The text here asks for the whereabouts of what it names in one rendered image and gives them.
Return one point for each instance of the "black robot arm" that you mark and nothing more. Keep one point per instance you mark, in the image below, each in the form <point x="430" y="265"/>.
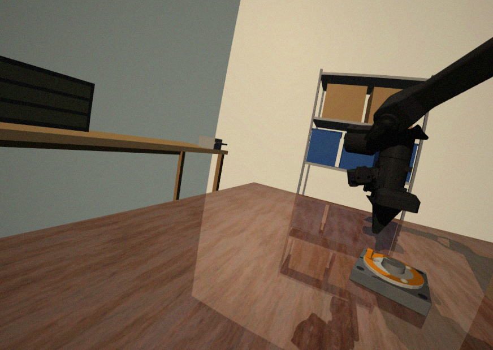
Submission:
<point x="389" y="135"/>

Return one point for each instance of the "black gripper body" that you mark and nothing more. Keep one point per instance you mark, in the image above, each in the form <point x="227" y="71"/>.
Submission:
<point x="393" y="194"/>

